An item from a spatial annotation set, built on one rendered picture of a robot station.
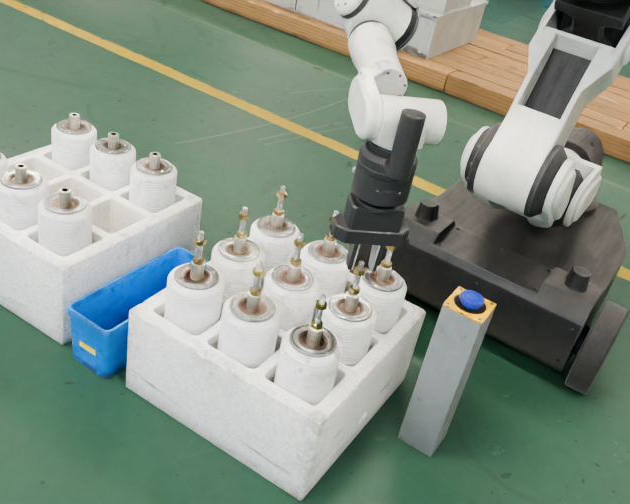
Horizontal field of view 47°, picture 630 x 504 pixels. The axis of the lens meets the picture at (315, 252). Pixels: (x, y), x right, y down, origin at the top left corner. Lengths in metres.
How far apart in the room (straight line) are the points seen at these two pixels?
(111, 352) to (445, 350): 0.59
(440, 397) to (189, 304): 0.46
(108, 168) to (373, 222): 0.69
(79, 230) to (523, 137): 0.83
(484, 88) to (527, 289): 1.62
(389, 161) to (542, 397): 0.75
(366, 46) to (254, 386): 0.55
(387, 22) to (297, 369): 0.57
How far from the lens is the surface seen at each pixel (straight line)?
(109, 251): 1.44
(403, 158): 1.02
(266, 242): 1.37
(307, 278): 1.27
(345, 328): 1.20
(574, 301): 1.55
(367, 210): 1.10
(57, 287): 1.40
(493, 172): 1.38
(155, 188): 1.54
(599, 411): 1.65
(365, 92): 1.04
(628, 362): 1.83
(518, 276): 1.59
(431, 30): 3.21
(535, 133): 1.39
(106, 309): 1.46
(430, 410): 1.32
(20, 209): 1.48
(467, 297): 1.20
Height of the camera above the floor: 0.97
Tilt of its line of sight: 32 degrees down
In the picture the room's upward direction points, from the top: 12 degrees clockwise
